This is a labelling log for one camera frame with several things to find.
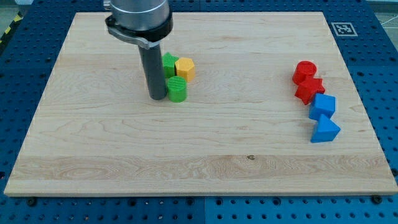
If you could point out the blue cube block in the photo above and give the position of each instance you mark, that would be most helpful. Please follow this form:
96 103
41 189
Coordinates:
322 104

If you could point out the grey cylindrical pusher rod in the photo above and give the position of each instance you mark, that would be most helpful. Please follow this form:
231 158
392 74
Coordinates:
153 68

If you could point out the red cylinder block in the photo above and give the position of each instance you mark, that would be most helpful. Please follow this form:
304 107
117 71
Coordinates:
303 70

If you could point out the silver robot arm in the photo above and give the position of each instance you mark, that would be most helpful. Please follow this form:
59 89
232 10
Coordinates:
143 23

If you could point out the fiducial marker tag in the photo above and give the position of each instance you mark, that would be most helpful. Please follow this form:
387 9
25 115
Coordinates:
344 29

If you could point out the blue triangle block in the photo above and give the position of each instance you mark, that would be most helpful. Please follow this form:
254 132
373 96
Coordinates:
325 130

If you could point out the red star block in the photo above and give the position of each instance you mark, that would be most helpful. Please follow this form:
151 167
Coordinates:
307 89

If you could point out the yellow hexagon block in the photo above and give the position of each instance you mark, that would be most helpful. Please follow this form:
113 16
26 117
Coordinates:
185 68

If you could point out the wooden board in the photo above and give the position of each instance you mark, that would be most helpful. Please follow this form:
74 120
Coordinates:
241 131

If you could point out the green star block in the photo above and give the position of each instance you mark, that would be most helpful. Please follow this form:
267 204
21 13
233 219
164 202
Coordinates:
169 64

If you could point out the green cylinder block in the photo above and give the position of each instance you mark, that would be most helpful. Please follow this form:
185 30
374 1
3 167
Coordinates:
177 89

